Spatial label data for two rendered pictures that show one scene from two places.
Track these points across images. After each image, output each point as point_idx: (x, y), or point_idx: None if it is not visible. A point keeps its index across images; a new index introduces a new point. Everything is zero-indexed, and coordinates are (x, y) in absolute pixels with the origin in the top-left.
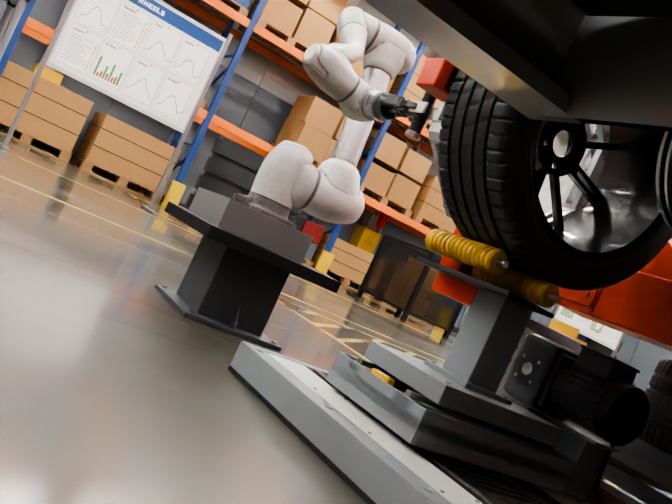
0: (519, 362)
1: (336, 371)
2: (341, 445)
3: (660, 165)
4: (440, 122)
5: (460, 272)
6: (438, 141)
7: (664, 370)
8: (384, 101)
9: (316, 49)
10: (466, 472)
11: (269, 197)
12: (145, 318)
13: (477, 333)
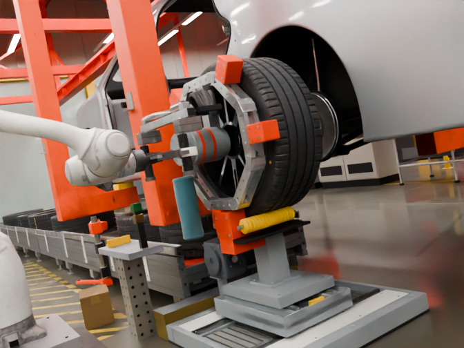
0: (228, 259)
1: (291, 326)
2: (383, 323)
3: (335, 138)
4: (259, 157)
5: (279, 230)
6: (259, 169)
7: (208, 221)
8: (163, 158)
9: (126, 139)
10: None
11: (30, 313)
12: None
13: (279, 253)
